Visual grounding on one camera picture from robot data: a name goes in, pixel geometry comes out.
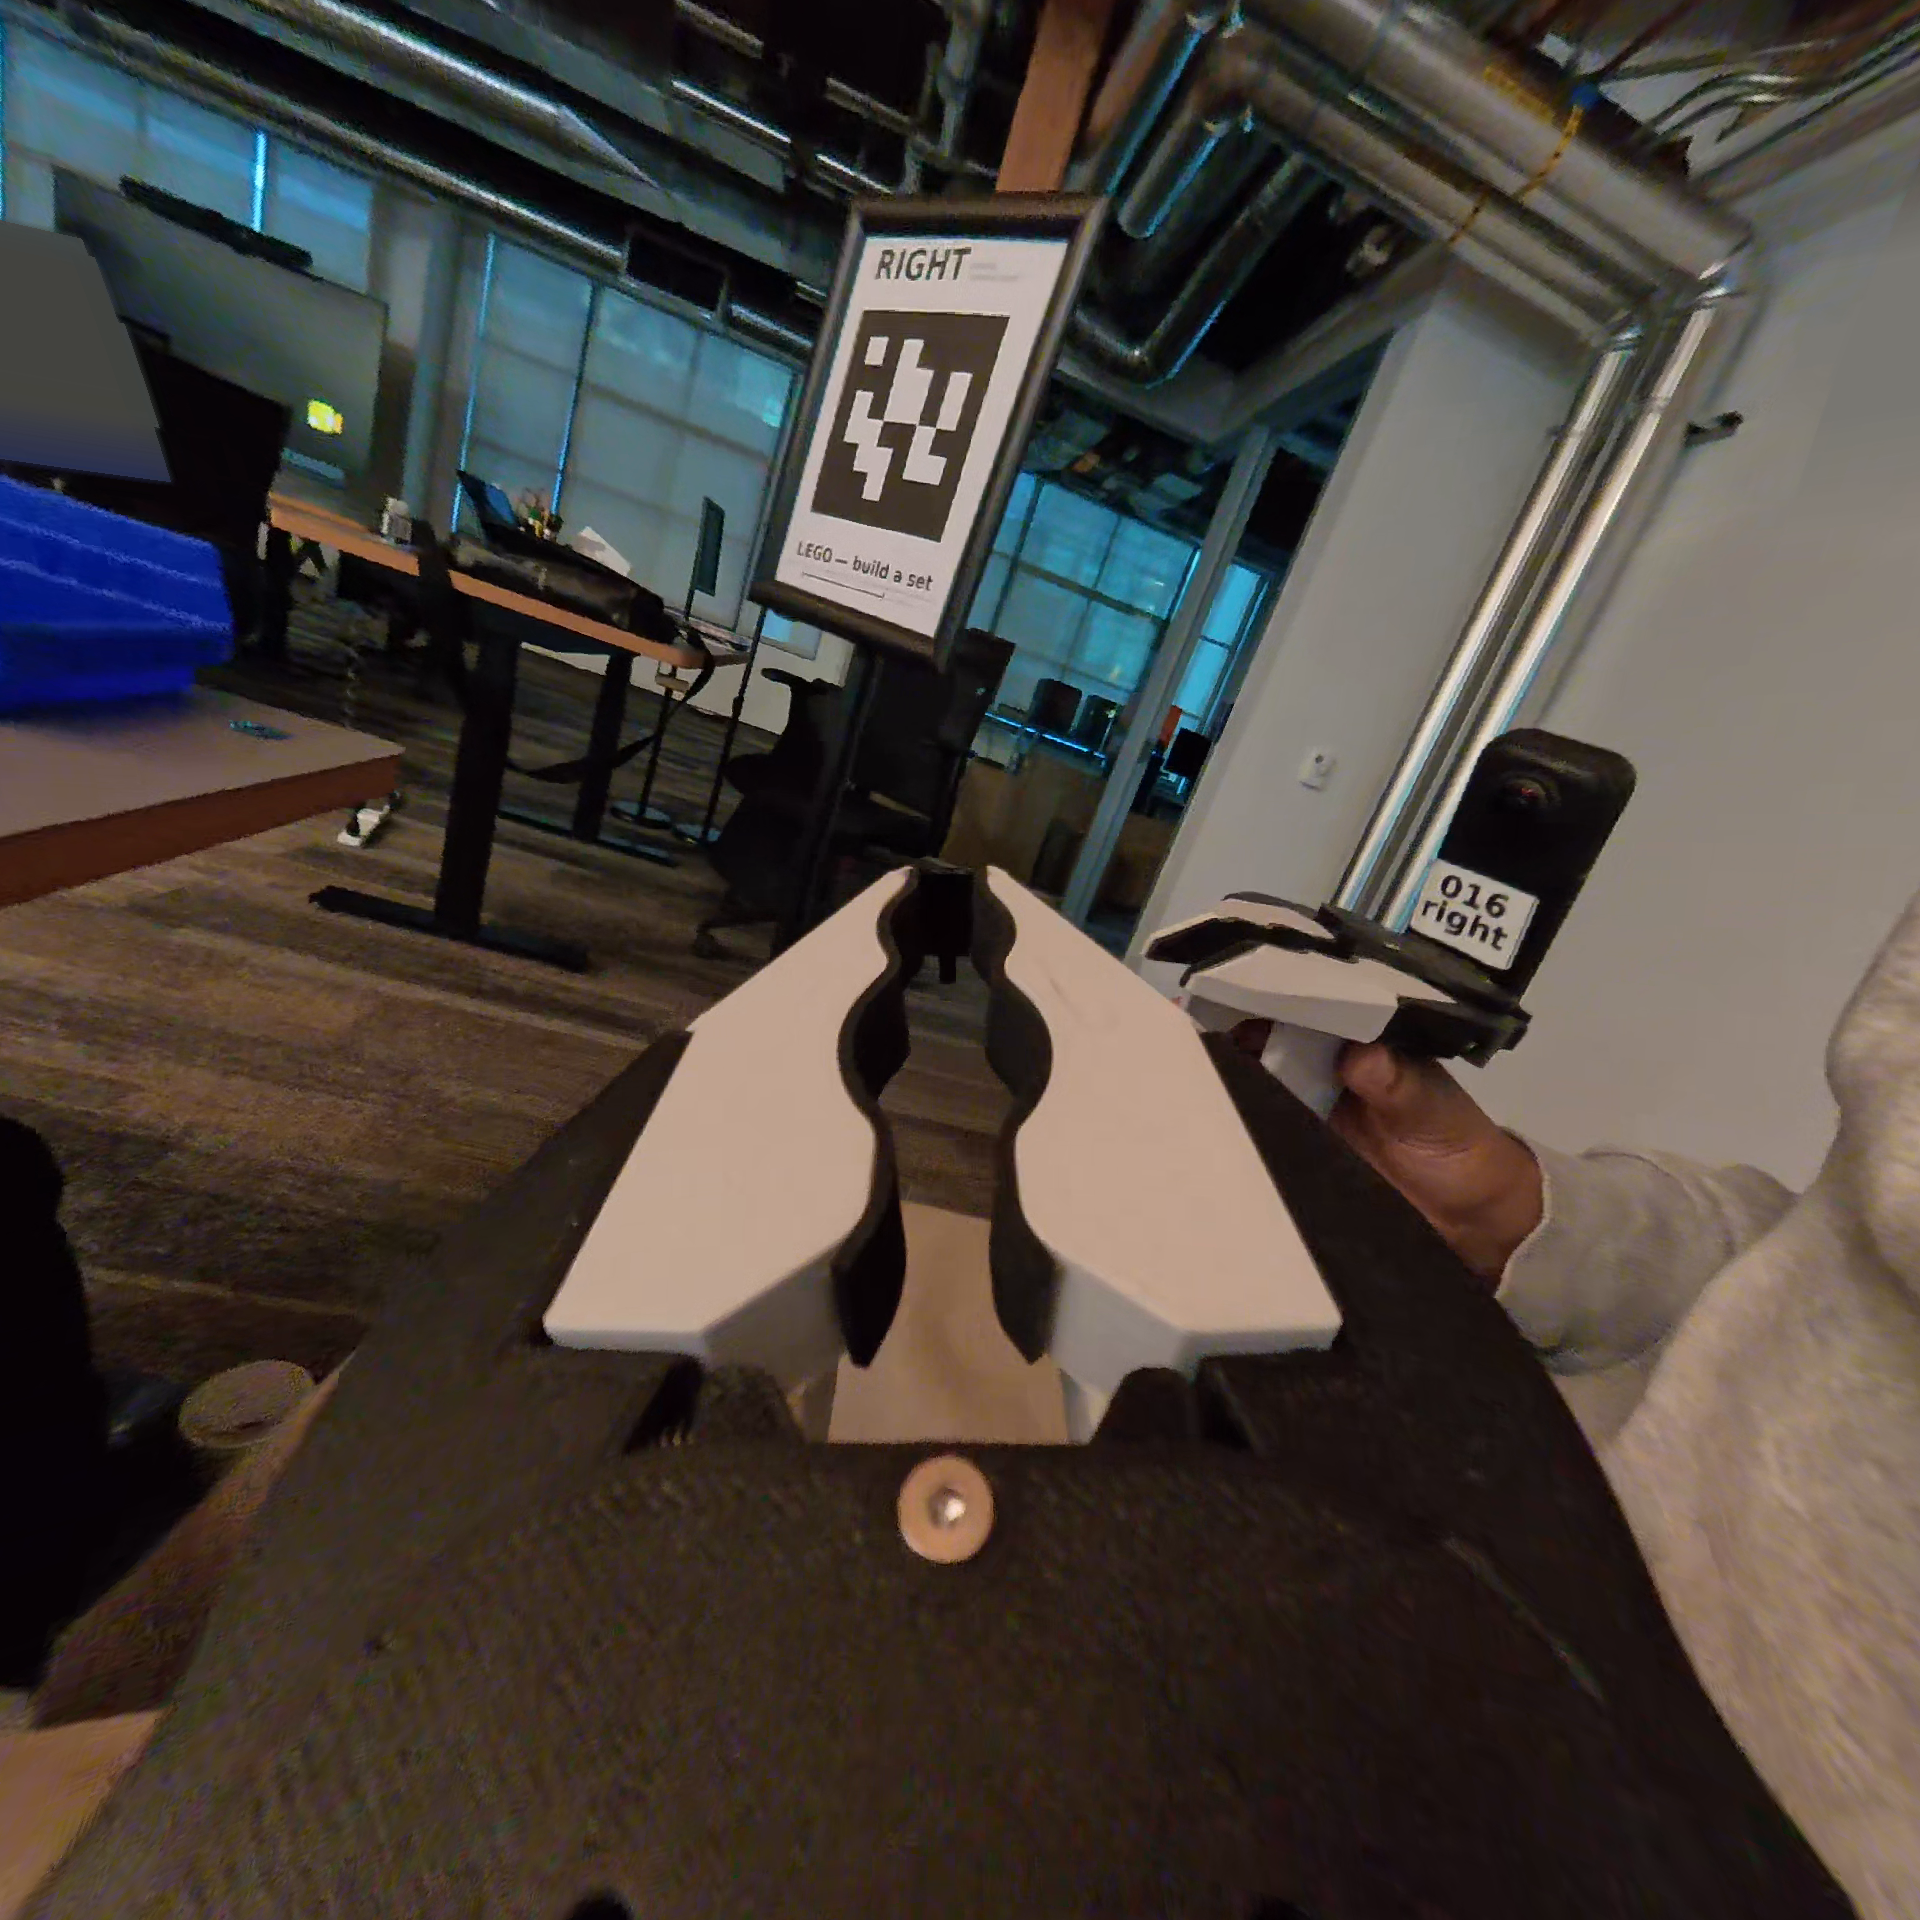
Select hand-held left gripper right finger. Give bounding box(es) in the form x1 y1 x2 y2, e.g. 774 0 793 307
972 865 1347 1443

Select grey display board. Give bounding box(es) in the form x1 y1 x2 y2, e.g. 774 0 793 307
52 167 396 454

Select person's beige trousers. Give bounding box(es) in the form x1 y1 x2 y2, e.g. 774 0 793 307
0 1200 1078 1920

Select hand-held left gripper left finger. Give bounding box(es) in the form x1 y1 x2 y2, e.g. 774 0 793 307
540 863 928 1443

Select black bag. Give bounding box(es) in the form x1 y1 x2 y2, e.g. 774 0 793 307
450 527 671 634

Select grey ceiling pipes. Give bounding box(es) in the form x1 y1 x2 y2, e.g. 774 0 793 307
90 0 1758 394

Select person's right forearm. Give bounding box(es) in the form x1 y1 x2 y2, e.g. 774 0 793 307
1494 1142 1801 1374

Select blue plastic bin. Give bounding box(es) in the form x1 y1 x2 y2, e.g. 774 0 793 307
0 471 238 722

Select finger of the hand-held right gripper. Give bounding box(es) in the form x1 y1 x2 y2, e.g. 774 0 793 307
1144 895 1340 980
1182 948 1464 1040

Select dark swivel office chair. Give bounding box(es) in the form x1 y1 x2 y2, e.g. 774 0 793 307
692 627 1024 964

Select framed marker sign on stand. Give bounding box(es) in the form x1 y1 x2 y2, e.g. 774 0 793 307
748 193 1116 962

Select person's right hand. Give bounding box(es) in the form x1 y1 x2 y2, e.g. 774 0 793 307
1329 1038 1547 1288

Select silver wall conduit pipes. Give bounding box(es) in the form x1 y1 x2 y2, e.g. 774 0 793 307
1334 224 1758 916

